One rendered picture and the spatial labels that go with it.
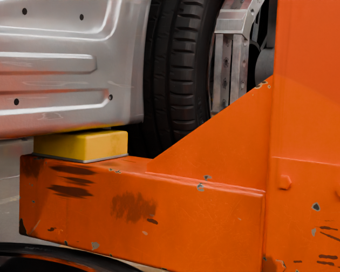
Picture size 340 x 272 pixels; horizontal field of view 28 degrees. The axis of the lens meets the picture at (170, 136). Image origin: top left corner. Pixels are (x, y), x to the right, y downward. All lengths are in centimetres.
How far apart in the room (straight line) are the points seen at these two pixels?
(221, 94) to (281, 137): 43
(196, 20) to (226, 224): 50
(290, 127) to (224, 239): 22
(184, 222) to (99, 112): 28
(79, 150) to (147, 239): 21
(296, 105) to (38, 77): 42
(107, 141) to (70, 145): 7
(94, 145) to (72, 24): 22
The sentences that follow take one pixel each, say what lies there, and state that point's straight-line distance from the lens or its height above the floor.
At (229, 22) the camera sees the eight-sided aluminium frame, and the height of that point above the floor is 95.
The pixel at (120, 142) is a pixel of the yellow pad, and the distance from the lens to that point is 133.
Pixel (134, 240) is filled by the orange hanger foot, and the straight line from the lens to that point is 119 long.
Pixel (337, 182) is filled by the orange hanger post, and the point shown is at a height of 72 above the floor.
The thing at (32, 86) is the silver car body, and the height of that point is 83.
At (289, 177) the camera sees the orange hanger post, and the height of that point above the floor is 71.
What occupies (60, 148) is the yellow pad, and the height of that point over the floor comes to 70.
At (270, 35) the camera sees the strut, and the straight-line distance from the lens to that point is 165.
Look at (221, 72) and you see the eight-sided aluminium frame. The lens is 143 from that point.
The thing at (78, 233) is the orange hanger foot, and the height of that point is 55.
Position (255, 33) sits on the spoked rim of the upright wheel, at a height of 94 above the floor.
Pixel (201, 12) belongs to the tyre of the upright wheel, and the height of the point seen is 97.
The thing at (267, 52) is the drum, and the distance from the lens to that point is 164.
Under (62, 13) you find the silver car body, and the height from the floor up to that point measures 95.
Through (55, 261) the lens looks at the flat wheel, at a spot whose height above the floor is 50.
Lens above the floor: 89
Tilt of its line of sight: 7 degrees down
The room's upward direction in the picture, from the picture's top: 2 degrees clockwise
